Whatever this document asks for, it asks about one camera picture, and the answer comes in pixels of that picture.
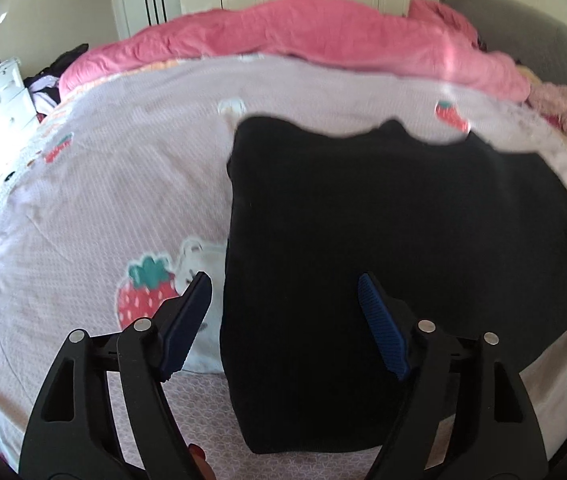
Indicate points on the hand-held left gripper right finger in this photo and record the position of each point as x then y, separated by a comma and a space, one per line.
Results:
386, 332

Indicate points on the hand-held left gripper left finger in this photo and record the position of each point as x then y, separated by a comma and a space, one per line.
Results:
183, 330

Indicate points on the black shirt with orange patches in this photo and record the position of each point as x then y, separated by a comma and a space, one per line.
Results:
363, 210

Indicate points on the pile of dark clothes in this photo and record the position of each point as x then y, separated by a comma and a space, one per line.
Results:
56, 72

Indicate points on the person's left hand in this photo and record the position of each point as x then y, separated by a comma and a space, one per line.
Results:
202, 462

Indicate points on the lavender strawberry print bedsheet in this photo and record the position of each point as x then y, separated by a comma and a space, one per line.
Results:
113, 185

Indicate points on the grey padded headboard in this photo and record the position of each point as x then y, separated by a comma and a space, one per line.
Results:
528, 30

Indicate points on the white drawer cabinet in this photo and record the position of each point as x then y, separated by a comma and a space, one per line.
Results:
3, 90

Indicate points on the pink quilt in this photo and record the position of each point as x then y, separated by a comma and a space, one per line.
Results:
288, 30

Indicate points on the white door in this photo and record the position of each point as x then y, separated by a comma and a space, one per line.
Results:
123, 0

